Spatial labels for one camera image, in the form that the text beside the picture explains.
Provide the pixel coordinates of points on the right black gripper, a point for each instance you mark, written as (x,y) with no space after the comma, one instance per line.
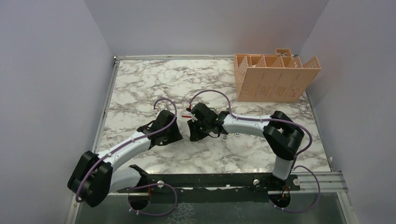
(195,136)

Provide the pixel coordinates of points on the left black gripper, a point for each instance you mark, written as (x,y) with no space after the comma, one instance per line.
(176,135)

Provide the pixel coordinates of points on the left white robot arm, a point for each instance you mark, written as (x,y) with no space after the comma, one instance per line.
(97,175)

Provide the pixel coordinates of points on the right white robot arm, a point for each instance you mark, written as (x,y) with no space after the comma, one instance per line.
(282,135)

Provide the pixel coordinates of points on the red white staple box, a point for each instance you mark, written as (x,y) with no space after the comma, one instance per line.
(186,114)

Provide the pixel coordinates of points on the orange desk organizer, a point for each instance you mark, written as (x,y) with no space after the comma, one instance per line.
(279,77)

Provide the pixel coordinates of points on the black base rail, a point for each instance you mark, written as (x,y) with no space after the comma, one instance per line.
(211,188)

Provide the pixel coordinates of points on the aluminium table frame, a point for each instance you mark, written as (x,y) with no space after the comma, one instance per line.
(137,81)

